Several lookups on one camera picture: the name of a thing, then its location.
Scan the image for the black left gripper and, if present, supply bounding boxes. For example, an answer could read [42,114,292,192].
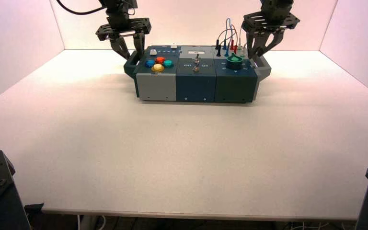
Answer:
[95,8,152,62]

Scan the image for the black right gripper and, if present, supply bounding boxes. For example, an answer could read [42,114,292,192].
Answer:
[241,8,300,59]

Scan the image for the grey and teal control box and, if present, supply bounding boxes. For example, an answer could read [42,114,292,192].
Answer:
[123,45,272,104]

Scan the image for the green rotary knob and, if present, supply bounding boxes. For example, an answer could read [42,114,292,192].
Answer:
[226,53,244,70]

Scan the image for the white jumper cable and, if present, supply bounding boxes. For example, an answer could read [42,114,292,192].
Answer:
[237,27,248,58]

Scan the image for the red jumper cable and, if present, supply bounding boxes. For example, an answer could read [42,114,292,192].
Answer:
[229,24,239,55]

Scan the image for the blue jumper cable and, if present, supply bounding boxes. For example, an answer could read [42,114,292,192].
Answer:
[222,18,235,58]

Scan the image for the black jumper cable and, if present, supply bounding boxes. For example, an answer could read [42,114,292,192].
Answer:
[215,29,234,57]

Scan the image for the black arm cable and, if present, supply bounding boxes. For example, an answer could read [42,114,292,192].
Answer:
[56,0,108,15]

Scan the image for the white cable under table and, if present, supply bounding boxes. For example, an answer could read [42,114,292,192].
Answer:
[76,216,106,230]
[285,221,327,230]

